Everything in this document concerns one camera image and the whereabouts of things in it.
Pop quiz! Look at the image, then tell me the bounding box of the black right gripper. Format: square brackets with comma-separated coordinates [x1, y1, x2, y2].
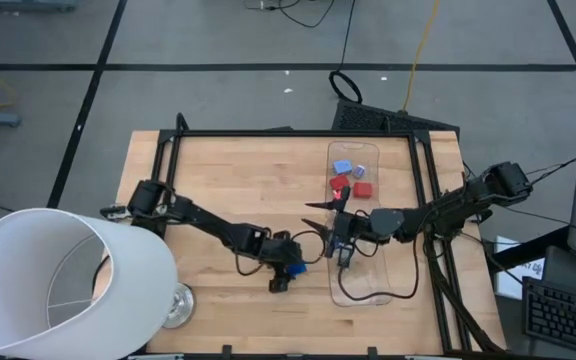
[300, 185, 375, 267]

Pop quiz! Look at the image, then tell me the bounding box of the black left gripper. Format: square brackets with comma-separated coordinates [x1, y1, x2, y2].
[261, 229, 307, 294]

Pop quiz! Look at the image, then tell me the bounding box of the clear plastic tray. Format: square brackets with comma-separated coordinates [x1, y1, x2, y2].
[328, 214, 396, 307]
[325, 140, 383, 219]

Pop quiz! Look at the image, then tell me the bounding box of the glass lamp base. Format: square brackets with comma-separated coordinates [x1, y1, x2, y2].
[162, 282, 196, 331]

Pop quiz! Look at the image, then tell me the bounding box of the black mesh panel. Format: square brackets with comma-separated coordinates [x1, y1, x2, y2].
[331, 98, 462, 136]

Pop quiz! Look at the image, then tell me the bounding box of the white lampshade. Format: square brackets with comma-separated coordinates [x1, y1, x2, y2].
[0, 207, 180, 360]

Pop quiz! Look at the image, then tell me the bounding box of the white paper sheet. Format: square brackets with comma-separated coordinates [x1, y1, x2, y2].
[495, 234, 545, 301]

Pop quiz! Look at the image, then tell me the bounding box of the black stand leg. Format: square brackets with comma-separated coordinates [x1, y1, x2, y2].
[487, 224, 570, 274]

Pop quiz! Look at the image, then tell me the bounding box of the dark grey case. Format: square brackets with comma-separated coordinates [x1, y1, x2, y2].
[541, 244, 576, 301]

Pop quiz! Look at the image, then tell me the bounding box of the black keyboard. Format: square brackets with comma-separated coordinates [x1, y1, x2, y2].
[522, 276, 576, 357]

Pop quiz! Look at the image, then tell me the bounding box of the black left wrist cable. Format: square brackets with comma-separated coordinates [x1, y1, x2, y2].
[234, 228, 330, 277]

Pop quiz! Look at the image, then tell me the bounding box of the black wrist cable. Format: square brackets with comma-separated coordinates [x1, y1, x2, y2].
[336, 238, 420, 302]
[234, 228, 330, 277]

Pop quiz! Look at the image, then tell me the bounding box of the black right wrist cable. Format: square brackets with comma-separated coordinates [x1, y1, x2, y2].
[336, 238, 420, 302]

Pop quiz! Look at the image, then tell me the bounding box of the black aluminium table frame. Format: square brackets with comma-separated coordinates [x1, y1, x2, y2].
[148, 112, 508, 358]

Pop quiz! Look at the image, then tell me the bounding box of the black coiled cable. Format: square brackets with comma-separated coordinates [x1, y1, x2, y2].
[328, 0, 365, 105]

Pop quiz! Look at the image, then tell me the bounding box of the black floor cable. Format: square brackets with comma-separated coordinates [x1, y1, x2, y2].
[244, 0, 338, 29]

